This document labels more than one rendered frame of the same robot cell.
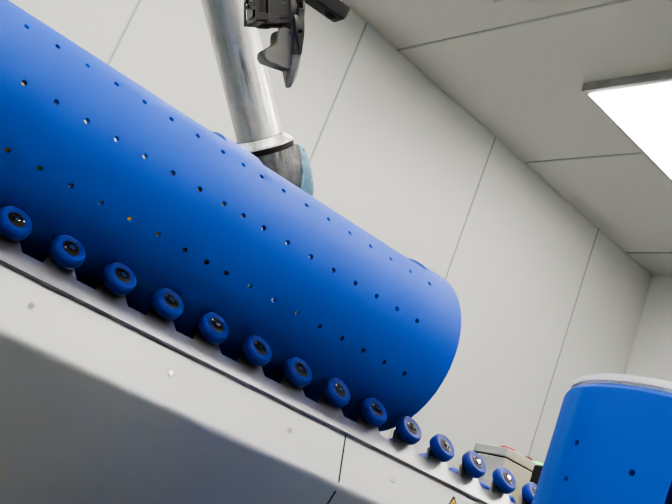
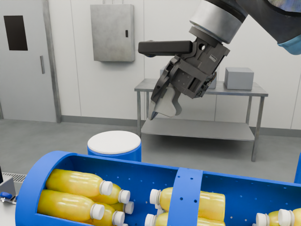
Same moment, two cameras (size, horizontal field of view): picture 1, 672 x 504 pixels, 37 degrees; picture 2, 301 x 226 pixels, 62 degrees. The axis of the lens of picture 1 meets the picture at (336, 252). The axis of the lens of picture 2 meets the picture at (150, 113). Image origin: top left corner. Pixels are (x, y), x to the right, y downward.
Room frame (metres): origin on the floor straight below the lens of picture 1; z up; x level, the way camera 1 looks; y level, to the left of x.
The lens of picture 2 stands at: (1.85, 0.55, 1.59)
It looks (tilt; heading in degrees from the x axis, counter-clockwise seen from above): 18 degrees down; 227
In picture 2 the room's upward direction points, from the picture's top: straight up
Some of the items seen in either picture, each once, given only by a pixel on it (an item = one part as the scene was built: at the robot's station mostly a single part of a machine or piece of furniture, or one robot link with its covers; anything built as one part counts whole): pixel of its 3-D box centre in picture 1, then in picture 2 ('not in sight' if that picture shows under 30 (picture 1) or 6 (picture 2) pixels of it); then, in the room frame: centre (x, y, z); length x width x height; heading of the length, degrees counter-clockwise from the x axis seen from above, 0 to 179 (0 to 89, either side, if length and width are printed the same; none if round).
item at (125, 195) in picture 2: not in sight; (126, 197); (1.46, 0.02, 1.10); 0.04 x 0.02 x 0.04; 30
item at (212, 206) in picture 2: not in sight; (189, 202); (1.39, 0.21, 1.15); 0.19 x 0.07 x 0.07; 122
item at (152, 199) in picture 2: not in sight; (153, 196); (1.44, 0.13, 1.15); 0.04 x 0.02 x 0.04; 32
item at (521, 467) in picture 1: (514, 481); not in sight; (2.22, -0.55, 1.05); 0.20 x 0.10 x 0.10; 122
